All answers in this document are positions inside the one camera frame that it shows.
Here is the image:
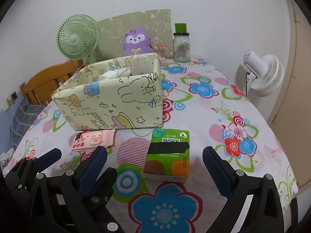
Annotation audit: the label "pink cartoon tissue pack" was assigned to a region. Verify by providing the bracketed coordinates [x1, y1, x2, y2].
[72, 129, 115, 152]

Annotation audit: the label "green tissue pack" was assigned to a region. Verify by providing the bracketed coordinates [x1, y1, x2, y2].
[142, 128, 190, 183]

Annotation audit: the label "white cloth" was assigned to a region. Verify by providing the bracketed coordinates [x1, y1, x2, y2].
[98, 67, 131, 81]

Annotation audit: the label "crumpled white clothes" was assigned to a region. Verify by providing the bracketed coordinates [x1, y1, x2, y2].
[1, 148, 15, 168]

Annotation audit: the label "grey plaid pillow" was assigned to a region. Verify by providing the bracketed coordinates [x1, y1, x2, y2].
[10, 99, 45, 150]

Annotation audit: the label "floral tablecloth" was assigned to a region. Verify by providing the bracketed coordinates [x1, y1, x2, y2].
[10, 57, 299, 233]

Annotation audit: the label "yellow cartoon fabric box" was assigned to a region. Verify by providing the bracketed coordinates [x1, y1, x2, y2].
[52, 53, 163, 130]

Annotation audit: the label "white standing fan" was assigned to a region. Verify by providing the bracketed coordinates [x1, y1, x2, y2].
[241, 50, 285, 97]

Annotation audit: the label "green desk fan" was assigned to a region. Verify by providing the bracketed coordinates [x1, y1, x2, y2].
[56, 14, 99, 64]

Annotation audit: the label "toothpick jar orange lid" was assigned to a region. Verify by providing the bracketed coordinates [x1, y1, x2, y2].
[155, 44, 168, 61]

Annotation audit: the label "purple plush toy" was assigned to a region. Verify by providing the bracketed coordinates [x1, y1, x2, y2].
[122, 27, 153, 56]

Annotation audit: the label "glass jar green lid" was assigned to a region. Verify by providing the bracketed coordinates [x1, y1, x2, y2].
[172, 23, 191, 63]

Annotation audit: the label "cardboard cartoon panel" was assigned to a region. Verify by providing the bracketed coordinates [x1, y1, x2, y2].
[95, 9, 172, 61]

